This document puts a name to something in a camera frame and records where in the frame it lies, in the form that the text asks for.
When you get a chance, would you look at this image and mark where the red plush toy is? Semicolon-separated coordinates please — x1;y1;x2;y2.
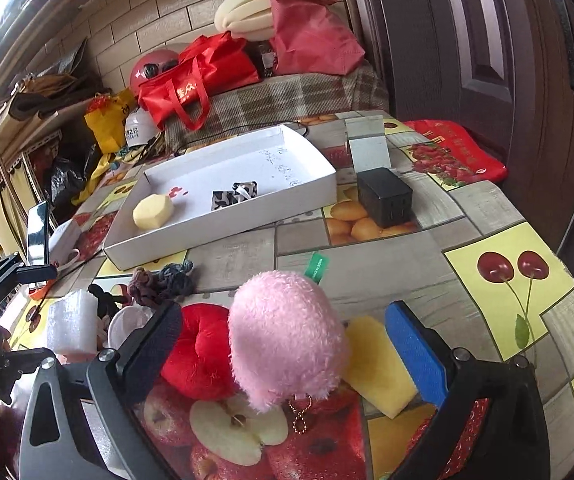
161;304;237;401

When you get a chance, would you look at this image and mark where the red package by door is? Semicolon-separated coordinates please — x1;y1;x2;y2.
405;119;508;188

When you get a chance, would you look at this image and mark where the metal storage shelf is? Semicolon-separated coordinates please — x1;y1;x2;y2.
0;74;108;255

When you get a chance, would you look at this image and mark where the green tag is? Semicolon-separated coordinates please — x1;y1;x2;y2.
304;252;329;284

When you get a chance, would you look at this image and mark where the bright red tote bag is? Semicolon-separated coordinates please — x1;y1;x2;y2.
138;32;260;131

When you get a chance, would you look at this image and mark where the pink helmet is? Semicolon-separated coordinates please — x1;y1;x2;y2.
129;49;179;96

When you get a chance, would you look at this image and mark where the brown door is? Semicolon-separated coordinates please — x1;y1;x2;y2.
347;0;574;275

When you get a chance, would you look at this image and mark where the white foam block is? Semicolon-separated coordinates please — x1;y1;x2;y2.
45;289;98;356

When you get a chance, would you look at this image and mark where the yellow soft ball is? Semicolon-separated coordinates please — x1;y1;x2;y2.
132;194;174;231

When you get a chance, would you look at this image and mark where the cream foam roll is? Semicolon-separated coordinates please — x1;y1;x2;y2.
214;0;274;41

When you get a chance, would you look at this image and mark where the white cardboard tray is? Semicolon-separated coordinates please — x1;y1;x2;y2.
103;124;336;270

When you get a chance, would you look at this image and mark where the black cube charger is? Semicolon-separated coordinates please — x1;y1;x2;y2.
357;167;413;229

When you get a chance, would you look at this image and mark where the yellow sponge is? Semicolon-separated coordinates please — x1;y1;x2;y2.
342;316;418;419

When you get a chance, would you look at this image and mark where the grey metal phone stand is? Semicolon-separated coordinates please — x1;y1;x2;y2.
345;115;391;174

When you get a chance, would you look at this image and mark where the dark red cloth bag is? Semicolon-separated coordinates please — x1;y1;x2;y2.
270;0;365;76

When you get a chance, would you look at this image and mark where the pink fluffy plush ball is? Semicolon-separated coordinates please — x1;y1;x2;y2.
227;270;351;413

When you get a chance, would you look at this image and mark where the yellow plastic bag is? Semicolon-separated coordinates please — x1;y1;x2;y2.
84;88;136;154

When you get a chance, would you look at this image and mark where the black white patterned scrunchie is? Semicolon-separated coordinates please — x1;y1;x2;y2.
211;181;258;210

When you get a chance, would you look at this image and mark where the plaid cloth covered bench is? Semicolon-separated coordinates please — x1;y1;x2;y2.
165;62;390;153

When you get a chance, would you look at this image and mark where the dark braided scrunchie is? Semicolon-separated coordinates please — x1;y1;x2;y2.
128;260;195;309

